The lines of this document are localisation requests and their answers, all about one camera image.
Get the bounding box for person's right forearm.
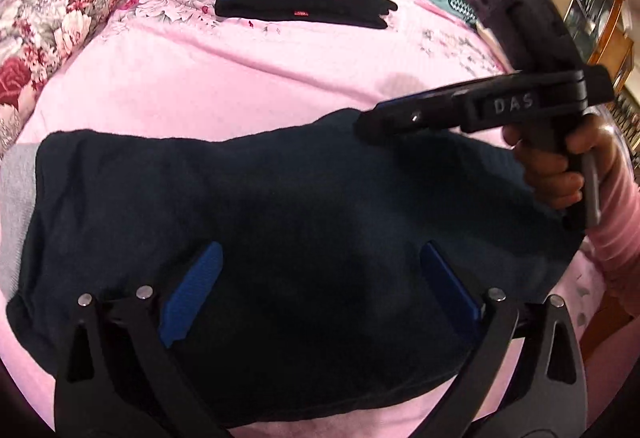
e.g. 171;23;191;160
584;133;640;336

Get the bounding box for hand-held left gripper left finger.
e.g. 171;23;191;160
54;240;236;438

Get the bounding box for person's right hand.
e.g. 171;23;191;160
501;114;621;210

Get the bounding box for wooden display shelf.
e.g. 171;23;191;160
542;0;640;169

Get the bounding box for pink floral bed sheet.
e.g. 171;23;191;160
0;0;618;438

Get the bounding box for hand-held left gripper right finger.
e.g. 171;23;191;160
415;240;588;438

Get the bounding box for red floral pillow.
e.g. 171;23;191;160
0;0;144;160

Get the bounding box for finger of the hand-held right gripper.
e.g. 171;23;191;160
353;107;472;142
372;80;521;111

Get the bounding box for folded black garment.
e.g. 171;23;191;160
215;0;399;30

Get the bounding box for dark navy pants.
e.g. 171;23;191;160
0;108;583;430

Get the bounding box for wooden bed frame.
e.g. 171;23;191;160
579;285;632;365

